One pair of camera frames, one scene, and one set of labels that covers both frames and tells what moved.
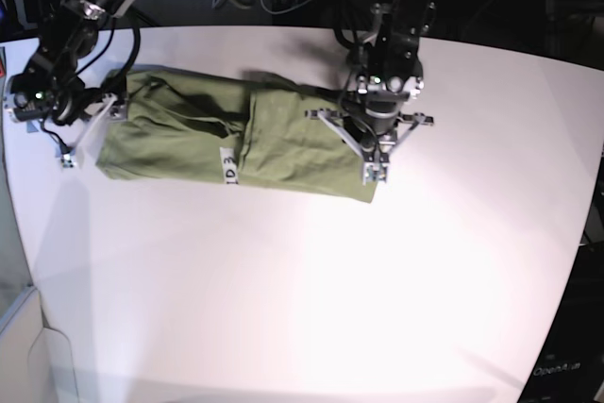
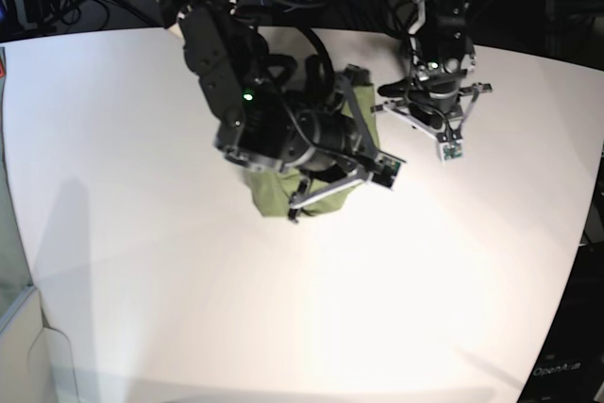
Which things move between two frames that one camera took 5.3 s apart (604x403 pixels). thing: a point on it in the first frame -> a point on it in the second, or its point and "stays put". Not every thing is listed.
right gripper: (375, 121) -> (441, 109)
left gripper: (106, 103) -> (341, 140)
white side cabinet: (35, 361) stays put
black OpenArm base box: (569, 366) stays put
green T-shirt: (161, 124) -> (274, 193)
